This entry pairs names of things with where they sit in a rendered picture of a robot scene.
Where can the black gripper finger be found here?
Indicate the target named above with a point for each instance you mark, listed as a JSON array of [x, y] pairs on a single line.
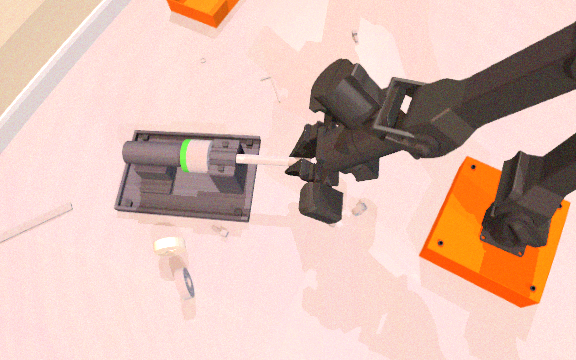
[[300, 169], [304, 148]]

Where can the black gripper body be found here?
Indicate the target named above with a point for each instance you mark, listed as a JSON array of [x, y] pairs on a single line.
[[335, 152]]

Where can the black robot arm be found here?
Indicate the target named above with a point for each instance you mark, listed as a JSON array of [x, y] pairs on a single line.
[[443, 115]]

